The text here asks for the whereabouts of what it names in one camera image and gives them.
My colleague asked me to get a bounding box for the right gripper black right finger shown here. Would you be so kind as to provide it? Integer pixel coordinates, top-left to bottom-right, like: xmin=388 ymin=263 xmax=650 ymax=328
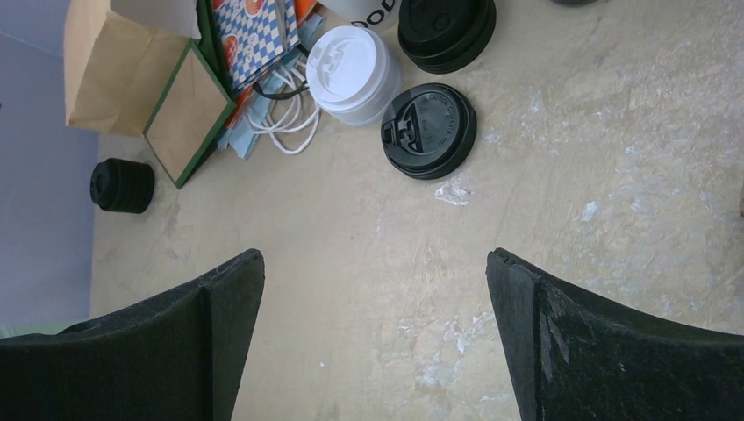
xmin=486 ymin=248 xmax=743 ymax=420

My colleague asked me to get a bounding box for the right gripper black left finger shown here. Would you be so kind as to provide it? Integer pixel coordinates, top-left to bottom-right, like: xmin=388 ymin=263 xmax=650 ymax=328
xmin=1 ymin=249 xmax=265 ymax=420

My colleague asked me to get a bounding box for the brown kraft paper bag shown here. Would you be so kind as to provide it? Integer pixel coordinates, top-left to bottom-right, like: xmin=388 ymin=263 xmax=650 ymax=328
xmin=63 ymin=0 xmax=201 ymax=137

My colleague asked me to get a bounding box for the small black lid stack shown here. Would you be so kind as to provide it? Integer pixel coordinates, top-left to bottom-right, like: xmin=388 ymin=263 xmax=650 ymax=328
xmin=89 ymin=158 xmax=155 ymax=214

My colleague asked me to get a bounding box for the green paper bag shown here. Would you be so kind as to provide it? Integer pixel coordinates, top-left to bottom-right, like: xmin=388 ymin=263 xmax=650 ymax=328
xmin=144 ymin=1 xmax=235 ymax=189

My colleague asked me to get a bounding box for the single black cup lid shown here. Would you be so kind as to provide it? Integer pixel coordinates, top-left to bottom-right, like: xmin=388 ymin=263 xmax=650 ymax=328
xmin=381 ymin=82 xmax=477 ymax=181

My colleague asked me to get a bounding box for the blue checkered paper bag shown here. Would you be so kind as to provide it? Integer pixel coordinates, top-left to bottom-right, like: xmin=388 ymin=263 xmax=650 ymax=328
xmin=212 ymin=1 xmax=326 ymax=159

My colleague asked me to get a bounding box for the white cup lid stack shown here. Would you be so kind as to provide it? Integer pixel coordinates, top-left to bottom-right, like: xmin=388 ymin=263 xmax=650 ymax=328
xmin=306 ymin=25 xmax=403 ymax=127

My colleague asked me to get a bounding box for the black cup with white cup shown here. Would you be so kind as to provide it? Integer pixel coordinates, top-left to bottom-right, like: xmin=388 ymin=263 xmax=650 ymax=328
xmin=551 ymin=0 xmax=597 ymax=8

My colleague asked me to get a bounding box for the white paper cup stack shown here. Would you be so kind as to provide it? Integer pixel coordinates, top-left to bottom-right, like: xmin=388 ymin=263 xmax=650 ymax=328
xmin=318 ymin=0 xmax=401 ymax=32

